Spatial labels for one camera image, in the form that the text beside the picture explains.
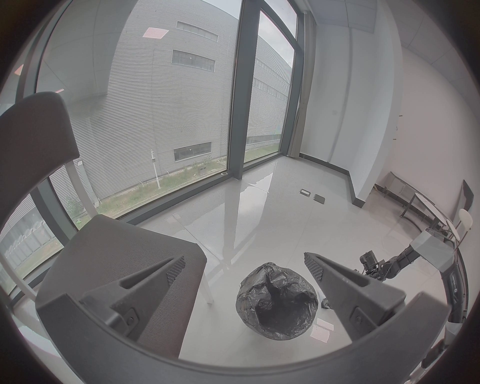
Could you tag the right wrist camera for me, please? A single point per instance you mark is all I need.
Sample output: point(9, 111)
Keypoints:
point(369, 260)

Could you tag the crumpled black plastic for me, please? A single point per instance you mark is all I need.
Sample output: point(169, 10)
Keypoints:
point(325, 303)

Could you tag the dark-framed table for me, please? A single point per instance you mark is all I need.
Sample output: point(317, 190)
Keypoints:
point(423, 204)

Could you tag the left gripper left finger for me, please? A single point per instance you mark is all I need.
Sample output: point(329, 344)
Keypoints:
point(127, 300)

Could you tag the white-backed chair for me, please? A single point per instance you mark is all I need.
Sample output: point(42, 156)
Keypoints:
point(465, 219)

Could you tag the window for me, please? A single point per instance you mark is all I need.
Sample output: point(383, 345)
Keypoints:
point(150, 93)

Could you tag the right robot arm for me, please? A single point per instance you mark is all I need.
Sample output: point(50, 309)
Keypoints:
point(431, 249)

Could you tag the black plastic bag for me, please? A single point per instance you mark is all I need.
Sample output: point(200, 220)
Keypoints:
point(277, 300)

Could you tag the grey chair with white legs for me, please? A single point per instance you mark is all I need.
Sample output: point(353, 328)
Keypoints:
point(112, 255)

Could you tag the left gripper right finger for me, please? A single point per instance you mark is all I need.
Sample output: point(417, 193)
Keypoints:
point(360, 300)

